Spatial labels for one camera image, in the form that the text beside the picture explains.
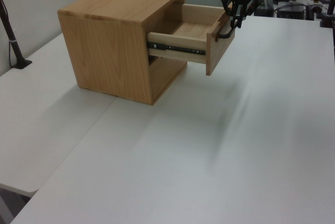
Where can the wooden drawer cabinet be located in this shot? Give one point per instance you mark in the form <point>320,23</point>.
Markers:
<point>110,54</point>

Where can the black metal drawer slide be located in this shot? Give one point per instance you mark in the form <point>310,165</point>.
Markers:
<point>178,48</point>

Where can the black electronics box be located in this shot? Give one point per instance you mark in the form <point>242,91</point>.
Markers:
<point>291,12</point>

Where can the black camera stand pole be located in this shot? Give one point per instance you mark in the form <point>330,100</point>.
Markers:
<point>13,42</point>

